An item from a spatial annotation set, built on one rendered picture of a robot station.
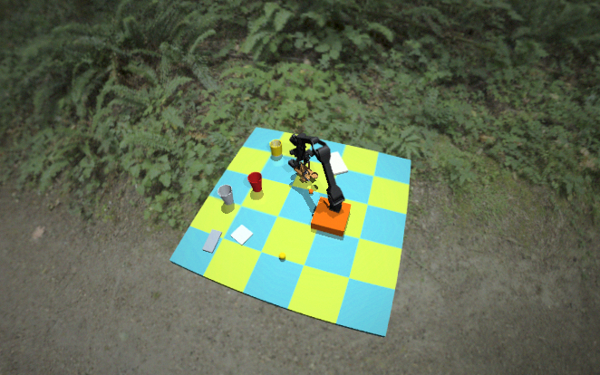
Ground white flat square plate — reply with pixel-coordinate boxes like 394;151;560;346
231;225;253;245

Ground red cup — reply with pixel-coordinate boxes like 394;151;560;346
247;171;262;192

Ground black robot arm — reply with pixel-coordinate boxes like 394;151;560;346
289;133;345;214

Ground yellow mug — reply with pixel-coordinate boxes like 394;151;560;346
269;139;282;157

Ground grey cup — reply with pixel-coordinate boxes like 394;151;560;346
218;185;234;205

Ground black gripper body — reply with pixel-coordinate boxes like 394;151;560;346
288;149;315;168

